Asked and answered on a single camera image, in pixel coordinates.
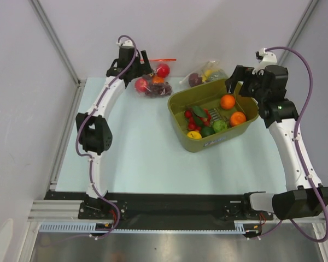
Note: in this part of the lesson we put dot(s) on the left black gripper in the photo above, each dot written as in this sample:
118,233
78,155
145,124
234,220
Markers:
142,68

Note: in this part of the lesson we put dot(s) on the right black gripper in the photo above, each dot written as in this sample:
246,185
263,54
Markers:
242,77

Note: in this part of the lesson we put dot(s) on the clear zip bag orange seal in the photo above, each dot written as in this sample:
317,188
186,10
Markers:
154,63

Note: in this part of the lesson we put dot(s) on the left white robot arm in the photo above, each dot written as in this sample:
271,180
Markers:
94,136

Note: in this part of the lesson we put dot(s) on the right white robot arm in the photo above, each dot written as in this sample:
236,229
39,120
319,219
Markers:
305,194

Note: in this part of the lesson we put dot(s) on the small orange fake tangerine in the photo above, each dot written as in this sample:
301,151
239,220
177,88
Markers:
157,80

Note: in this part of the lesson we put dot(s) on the fake netted melon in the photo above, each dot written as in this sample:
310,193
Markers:
219,74

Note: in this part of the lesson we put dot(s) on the red fake apple upper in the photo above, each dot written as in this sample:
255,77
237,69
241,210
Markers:
163,70

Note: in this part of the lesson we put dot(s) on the red fake apple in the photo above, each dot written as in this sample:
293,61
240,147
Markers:
163,70
141,85

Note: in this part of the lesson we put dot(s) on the orange fake fruit far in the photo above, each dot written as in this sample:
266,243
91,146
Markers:
227,102

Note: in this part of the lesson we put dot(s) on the orange fake fruit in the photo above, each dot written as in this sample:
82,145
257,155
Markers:
227,102
237,118

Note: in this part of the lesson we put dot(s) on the red fake apple lower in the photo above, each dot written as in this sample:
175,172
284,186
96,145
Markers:
141,85

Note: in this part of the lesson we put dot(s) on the dark purple fake grapes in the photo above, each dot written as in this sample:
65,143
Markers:
158,90

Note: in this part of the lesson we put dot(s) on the orange fake fruit near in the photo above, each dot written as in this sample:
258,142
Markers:
237,118

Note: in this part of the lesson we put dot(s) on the dark purple fake plum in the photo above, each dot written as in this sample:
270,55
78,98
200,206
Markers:
195,79

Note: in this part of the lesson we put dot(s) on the fake lychee bunch with leaf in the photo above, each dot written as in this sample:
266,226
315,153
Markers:
196,122

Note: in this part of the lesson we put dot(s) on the dark green fake lime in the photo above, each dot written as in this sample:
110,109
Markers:
207,131

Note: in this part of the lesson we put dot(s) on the yellow fake apple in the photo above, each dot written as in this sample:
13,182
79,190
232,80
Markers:
194,134

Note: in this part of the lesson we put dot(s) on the olive green plastic bin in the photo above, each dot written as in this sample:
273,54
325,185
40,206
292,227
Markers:
208,96

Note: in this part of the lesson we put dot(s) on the light green custard apple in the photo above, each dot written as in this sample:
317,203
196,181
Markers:
220,126

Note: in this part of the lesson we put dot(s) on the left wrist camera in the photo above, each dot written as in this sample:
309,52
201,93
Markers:
125,43

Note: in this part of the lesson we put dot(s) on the white slotted cable duct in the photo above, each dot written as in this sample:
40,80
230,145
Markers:
101,228

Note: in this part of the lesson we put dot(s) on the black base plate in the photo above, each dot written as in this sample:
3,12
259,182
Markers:
179,211

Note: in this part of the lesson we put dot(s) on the aluminium frame rail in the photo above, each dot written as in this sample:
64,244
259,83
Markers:
54,210

